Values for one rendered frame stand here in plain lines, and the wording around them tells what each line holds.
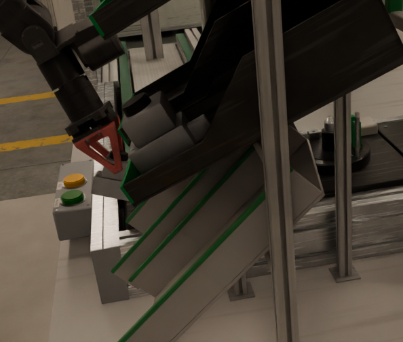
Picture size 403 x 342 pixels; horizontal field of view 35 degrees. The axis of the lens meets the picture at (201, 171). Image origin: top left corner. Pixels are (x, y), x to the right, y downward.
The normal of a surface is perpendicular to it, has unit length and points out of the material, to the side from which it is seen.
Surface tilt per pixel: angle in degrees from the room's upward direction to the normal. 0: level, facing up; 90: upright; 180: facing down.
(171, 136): 89
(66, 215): 90
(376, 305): 0
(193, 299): 90
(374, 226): 90
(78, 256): 0
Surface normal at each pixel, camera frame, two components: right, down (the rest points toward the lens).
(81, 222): 0.14, 0.41
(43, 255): -0.11, -0.90
